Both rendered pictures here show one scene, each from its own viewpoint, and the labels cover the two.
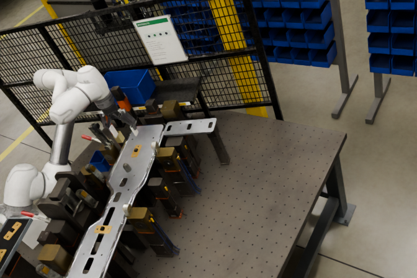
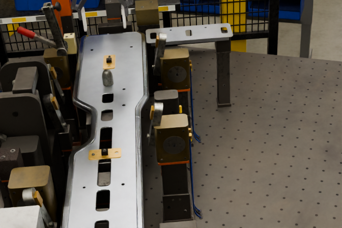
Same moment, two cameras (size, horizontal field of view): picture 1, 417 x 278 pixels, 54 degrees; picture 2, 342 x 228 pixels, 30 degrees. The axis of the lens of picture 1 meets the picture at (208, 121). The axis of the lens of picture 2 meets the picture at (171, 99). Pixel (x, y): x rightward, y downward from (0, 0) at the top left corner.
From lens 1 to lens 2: 117 cm
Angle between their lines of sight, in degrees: 24
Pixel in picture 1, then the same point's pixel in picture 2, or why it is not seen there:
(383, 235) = not seen: outside the picture
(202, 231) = (229, 186)
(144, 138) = (115, 47)
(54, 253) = (44, 176)
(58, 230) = (31, 148)
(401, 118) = not seen: outside the picture
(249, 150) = (255, 89)
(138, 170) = (128, 82)
